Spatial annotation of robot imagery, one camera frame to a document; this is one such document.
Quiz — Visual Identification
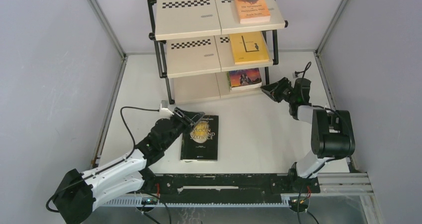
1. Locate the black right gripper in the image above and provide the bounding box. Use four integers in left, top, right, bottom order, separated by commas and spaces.
261, 76, 297, 103

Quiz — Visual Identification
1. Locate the black left camera cable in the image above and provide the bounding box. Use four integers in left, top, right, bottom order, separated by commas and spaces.
45, 106, 162, 213

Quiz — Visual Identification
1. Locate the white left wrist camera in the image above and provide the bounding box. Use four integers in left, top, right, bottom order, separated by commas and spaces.
159, 100, 173, 116

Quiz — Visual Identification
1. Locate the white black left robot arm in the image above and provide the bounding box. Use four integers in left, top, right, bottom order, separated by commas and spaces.
46, 107, 205, 224

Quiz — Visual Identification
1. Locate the dark black-green book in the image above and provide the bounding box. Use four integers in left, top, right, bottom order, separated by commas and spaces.
180, 115, 219, 162

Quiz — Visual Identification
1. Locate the orange paperback book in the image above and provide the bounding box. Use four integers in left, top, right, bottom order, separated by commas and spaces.
234, 0, 271, 24

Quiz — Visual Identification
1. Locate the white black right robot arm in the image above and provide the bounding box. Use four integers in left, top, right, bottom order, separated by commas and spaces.
261, 78, 355, 192

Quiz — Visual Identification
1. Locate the yellow book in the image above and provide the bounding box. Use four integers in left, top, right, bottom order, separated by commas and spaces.
229, 31, 270, 65

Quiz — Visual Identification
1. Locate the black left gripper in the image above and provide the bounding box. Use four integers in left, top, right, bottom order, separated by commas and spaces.
162, 107, 205, 150

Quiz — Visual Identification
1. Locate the cream three-tier shelf rack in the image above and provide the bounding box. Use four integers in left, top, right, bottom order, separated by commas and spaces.
148, 0, 288, 104

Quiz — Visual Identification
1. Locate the Jane Eyre blue book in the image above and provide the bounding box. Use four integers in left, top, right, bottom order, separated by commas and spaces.
227, 68, 262, 91

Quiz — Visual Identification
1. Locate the black mounting base rail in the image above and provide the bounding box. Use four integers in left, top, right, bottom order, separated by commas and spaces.
134, 169, 321, 205

